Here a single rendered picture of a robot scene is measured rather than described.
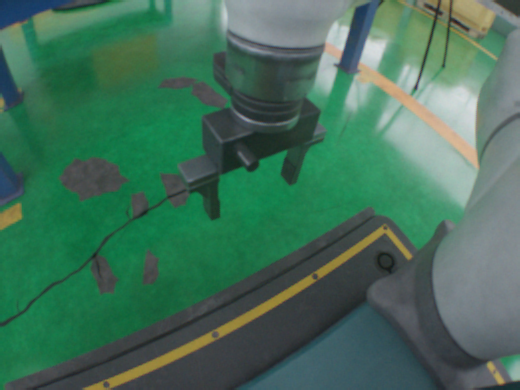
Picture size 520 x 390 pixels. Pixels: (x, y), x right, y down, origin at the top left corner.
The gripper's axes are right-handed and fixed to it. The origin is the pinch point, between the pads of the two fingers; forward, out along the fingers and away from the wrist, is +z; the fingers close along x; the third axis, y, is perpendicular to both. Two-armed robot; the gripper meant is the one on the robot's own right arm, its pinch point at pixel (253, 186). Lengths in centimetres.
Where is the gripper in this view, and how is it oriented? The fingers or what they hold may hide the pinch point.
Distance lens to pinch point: 41.0
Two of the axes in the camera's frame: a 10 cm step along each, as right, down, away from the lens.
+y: 5.3, 7.1, -4.6
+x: 8.4, -3.7, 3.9
